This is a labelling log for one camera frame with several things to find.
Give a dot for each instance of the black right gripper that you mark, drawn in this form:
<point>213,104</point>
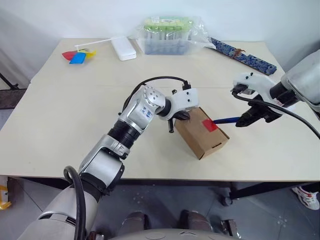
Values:
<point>266,113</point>

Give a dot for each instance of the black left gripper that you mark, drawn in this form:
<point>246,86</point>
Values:
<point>177,115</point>

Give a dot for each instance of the blue pen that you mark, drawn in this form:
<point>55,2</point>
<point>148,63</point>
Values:
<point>226,120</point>

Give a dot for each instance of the brown cardboard box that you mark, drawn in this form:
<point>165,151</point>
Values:
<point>200,137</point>

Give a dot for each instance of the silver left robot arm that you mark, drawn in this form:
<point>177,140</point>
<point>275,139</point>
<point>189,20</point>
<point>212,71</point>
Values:
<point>140,110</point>

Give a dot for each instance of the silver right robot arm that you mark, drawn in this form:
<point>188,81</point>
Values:
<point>305,75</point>

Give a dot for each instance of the blue patterned strip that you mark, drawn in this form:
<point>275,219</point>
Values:
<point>250,60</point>

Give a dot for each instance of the red tape seal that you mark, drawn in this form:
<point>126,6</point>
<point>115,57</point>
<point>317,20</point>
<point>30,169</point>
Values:
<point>209,125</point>

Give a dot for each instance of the black caster wheel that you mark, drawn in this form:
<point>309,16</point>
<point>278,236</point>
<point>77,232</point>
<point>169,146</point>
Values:
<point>226,201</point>

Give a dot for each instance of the clear plastic bag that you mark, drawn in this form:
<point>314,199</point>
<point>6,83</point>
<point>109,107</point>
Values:
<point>200,37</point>

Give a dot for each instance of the green capped tube rack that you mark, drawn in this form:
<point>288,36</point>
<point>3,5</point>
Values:
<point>165,35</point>

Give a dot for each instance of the white rectangular case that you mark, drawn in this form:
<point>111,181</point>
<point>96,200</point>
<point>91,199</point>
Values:
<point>123,50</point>

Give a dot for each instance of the white and red shoe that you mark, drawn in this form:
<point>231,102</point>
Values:
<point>307,197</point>

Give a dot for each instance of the dark brown rounded shape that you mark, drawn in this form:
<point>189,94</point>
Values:
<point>195,221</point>

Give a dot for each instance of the silver robot torso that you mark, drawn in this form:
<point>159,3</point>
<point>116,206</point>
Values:
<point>175,235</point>

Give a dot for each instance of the colourful paper pinwheel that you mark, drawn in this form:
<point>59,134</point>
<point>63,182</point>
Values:
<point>77,58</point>

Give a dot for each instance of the dark grey floor mat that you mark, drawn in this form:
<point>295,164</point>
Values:
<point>12,98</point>

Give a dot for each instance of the black stand leg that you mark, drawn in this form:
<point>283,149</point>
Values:
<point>10,83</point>

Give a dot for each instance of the yellow plastic object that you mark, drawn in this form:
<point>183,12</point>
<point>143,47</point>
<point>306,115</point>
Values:
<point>4,200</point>

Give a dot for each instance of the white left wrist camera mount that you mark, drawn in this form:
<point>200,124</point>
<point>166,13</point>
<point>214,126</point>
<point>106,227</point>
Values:
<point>186,98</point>

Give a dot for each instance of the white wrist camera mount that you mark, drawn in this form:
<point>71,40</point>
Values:
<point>257,80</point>
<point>186,98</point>

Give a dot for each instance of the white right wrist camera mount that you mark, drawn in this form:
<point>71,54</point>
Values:
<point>257,80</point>

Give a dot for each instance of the black metal table frame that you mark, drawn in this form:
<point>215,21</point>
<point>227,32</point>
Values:
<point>262,191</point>

